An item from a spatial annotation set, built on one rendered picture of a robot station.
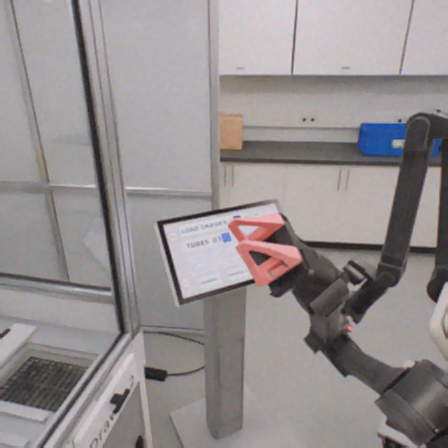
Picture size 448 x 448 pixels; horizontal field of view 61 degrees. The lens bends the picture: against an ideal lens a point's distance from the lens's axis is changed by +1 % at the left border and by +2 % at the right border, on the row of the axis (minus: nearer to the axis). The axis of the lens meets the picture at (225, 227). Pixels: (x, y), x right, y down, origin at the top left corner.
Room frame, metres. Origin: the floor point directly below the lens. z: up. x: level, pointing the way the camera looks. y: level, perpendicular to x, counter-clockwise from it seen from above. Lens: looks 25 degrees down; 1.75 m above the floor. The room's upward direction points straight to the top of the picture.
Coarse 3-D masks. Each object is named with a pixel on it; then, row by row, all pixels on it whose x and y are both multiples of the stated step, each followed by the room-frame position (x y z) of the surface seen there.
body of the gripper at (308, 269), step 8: (272, 240) 0.47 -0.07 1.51; (304, 248) 0.46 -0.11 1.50; (272, 256) 0.44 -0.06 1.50; (304, 256) 0.43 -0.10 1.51; (312, 256) 0.46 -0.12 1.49; (304, 264) 0.42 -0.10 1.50; (312, 264) 0.45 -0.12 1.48; (296, 272) 0.42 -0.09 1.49; (304, 272) 0.40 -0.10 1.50; (312, 272) 0.41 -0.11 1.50; (280, 280) 0.42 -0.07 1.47; (288, 280) 0.42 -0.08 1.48; (296, 280) 0.41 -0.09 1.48; (304, 280) 0.41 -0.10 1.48; (272, 288) 0.42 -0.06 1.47; (280, 288) 0.41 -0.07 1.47; (288, 288) 0.41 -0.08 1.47; (272, 296) 0.41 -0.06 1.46; (280, 296) 0.41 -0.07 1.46
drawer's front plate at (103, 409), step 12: (132, 360) 0.85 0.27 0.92; (120, 372) 0.80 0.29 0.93; (132, 372) 0.85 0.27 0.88; (120, 384) 0.78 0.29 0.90; (132, 384) 0.84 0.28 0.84; (108, 396) 0.72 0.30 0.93; (96, 408) 0.68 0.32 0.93; (108, 408) 0.71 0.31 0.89; (96, 420) 0.66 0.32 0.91; (108, 420) 0.70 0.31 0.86; (84, 432) 0.62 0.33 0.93; (96, 432) 0.65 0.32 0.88; (108, 432) 0.70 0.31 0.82; (84, 444) 0.61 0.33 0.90
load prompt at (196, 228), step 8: (224, 216) 1.34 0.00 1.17; (232, 216) 1.35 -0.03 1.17; (240, 216) 1.36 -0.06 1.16; (248, 216) 1.37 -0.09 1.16; (184, 224) 1.26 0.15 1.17; (192, 224) 1.27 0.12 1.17; (200, 224) 1.28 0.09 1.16; (208, 224) 1.29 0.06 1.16; (216, 224) 1.30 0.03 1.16; (224, 224) 1.31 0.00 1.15; (184, 232) 1.24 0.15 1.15; (192, 232) 1.25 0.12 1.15; (200, 232) 1.26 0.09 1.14; (208, 232) 1.27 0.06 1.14
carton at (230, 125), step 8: (224, 120) 3.58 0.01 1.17; (232, 120) 3.57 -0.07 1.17; (240, 120) 3.57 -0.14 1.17; (224, 128) 3.57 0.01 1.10; (232, 128) 3.57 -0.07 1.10; (240, 128) 3.57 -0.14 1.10; (224, 136) 3.57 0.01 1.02; (232, 136) 3.57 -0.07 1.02; (240, 136) 3.57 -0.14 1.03; (224, 144) 3.57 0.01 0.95; (232, 144) 3.57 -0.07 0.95; (240, 144) 3.57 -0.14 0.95
